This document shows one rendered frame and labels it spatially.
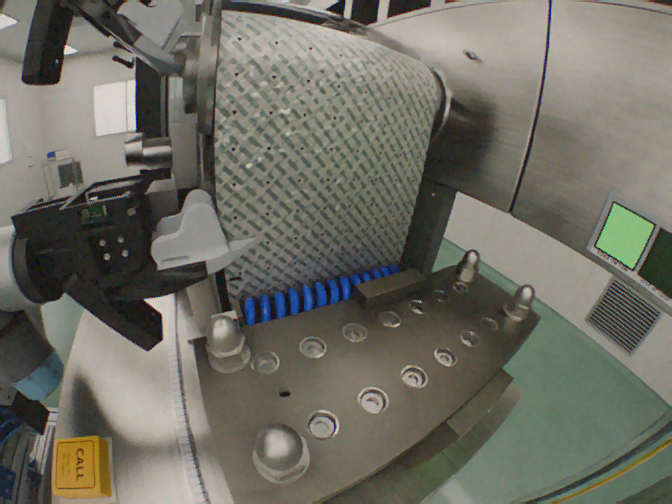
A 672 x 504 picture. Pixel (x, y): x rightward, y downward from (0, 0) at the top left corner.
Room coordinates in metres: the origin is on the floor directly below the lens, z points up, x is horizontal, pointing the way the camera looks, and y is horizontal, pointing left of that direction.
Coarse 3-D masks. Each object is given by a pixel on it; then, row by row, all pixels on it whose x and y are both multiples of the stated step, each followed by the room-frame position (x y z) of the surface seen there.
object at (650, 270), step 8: (664, 232) 0.12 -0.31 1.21; (664, 240) 0.12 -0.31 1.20; (656, 248) 0.12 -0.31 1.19; (664, 248) 0.11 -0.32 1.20; (656, 256) 0.12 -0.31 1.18; (664, 256) 0.11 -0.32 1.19; (648, 264) 0.12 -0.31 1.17; (656, 264) 0.11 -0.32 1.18; (664, 264) 0.11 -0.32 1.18; (640, 272) 0.12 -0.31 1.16; (648, 272) 0.12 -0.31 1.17; (656, 272) 0.11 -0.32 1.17; (664, 272) 0.10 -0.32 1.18; (656, 280) 0.11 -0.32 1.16; (664, 280) 0.10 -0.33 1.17; (664, 288) 0.10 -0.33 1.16
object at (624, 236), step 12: (612, 216) 0.17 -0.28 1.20; (624, 216) 0.16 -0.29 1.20; (636, 216) 0.15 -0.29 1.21; (612, 228) 0.17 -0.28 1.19; (624, 228) 0.16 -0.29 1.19; (636, 228) 0.15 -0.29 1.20; (648, 228) 0.14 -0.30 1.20; (600, 240) 0.17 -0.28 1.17; (612, 240) 0.16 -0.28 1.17; (624, 240) 0.15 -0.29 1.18; (636, 240) 0.14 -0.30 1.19; (612, 252) 0.16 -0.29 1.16; (624, 252) 0.15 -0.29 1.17; (636, 252) 0.14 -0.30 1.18
